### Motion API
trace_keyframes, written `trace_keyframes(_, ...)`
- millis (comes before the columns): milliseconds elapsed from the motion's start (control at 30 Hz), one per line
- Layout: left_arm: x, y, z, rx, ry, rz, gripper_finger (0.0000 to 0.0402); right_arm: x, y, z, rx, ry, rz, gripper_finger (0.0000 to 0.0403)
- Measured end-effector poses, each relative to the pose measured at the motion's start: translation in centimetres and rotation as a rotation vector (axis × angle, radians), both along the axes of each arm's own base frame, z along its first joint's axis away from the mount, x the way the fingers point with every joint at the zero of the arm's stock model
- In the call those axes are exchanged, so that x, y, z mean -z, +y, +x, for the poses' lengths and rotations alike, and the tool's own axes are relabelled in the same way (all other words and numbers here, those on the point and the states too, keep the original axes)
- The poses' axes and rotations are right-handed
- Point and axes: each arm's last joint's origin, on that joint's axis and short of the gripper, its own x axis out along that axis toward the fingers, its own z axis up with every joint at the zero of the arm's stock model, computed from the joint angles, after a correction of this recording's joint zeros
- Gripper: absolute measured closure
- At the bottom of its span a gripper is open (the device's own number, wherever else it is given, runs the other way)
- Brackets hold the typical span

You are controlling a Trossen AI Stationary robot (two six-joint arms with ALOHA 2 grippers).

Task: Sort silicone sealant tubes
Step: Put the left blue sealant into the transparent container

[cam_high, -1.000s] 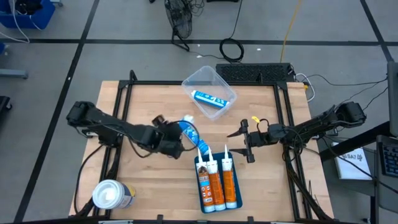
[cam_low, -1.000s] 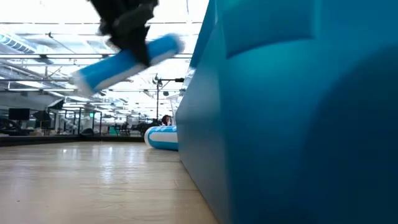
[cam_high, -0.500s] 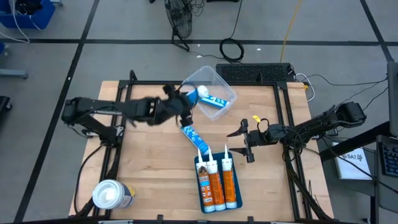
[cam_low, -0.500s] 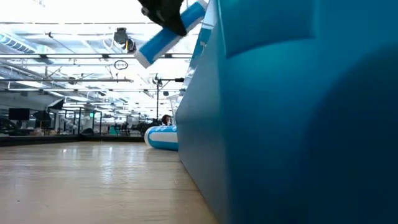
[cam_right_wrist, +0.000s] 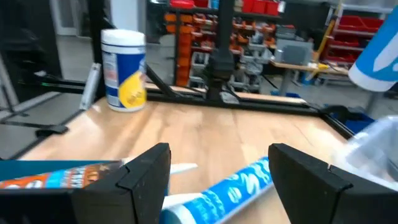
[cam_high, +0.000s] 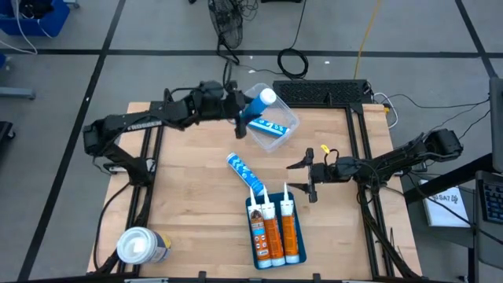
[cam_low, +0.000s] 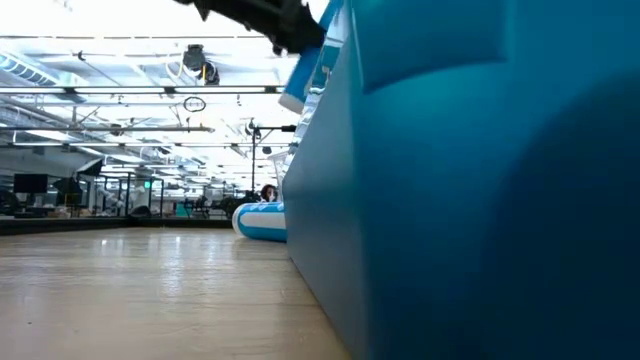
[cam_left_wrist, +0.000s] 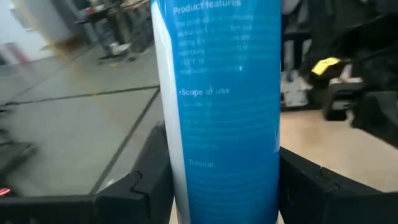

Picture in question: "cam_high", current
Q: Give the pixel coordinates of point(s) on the orange Gorilla caulk tube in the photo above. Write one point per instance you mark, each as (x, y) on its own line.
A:
(274, 239)
(260, 243)
(290, 236)

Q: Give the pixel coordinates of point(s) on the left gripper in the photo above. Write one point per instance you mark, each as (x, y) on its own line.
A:
(231, 105)

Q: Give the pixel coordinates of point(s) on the blue plastic tray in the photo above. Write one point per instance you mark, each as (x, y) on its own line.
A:
(302, 236)

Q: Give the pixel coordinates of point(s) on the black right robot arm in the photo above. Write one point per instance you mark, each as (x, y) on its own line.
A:
(397, 159)

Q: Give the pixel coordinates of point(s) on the white paper sheet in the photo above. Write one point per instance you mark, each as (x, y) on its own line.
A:
(440, 212)

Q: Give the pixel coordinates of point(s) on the black desk frame bar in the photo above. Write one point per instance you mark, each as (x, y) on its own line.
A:
(452, 178)

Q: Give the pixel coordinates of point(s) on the computer monitor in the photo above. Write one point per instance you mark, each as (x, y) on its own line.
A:
(497, 126)

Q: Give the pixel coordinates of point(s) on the white-lidded wipes canister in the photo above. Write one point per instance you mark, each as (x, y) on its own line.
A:
(137, 245)

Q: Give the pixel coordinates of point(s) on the clear plastic bin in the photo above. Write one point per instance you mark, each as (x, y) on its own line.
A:
(285, 114)

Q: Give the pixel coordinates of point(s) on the black keyboard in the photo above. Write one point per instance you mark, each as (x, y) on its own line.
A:
(494, 202)

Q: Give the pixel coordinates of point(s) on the black aluminium table frame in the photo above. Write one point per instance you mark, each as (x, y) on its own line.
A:
(355, 108)

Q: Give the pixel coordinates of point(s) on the yellow gripper tag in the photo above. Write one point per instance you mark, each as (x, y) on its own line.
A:
(324, 148)

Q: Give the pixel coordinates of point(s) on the blue storage bin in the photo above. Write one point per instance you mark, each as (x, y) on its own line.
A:
(55, 21)

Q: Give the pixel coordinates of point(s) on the blue silicone sealant tube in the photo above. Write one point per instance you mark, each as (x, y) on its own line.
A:
(243, 172)
(271, 127)
(257, 105)

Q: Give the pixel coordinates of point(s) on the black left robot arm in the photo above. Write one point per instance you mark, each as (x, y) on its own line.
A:
(129, 120)

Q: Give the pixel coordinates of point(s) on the black perforated metal box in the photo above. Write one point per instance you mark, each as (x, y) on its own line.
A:
(314, 92)

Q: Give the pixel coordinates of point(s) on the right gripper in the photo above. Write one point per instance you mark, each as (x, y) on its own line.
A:
(330, 172)

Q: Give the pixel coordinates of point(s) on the grey metal floor base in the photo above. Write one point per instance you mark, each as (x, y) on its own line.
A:
(17, 93)

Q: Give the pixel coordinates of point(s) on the grey desk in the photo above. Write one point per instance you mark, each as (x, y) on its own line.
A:
(487, 243)

